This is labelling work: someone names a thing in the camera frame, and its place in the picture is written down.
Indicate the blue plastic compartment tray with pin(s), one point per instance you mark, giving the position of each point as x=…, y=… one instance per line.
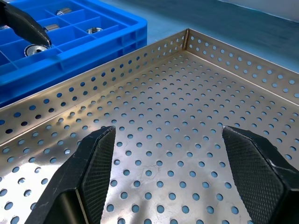
x=70, y=46

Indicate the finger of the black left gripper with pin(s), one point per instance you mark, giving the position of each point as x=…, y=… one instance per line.
x=25, y=25

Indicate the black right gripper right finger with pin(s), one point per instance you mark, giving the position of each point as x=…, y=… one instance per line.
x=261, y=177

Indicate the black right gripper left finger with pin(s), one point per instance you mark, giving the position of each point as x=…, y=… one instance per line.
x=70, y=177

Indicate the perforated steel tray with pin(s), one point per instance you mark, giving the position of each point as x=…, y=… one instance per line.
x=150, y=166

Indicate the small metal roller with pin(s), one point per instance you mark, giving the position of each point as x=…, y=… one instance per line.
x=51, y=27
x=35, y=49
x=94, y=30
x=63, y=11

